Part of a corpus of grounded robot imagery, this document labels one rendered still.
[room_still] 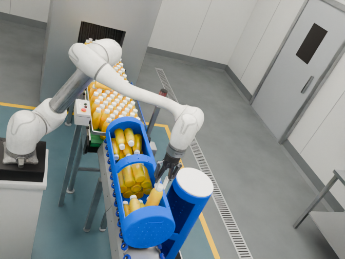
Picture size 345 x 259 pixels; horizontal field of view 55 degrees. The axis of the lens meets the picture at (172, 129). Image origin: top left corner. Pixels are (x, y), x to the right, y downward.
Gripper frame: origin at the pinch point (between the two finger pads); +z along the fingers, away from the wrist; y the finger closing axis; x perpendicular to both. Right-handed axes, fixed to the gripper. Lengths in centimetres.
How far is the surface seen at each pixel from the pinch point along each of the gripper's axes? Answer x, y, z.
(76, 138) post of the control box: 99, -29, 54
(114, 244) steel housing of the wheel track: -2.0, -13.0, 48.2
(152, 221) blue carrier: -10.1, -1.7, 17.7
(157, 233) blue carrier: -10.4, 4.1, 27.1
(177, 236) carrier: 22, 44, 76
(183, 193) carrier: 27, 35, 36
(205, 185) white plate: 32, 53, 32
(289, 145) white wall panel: 225, 323, 125
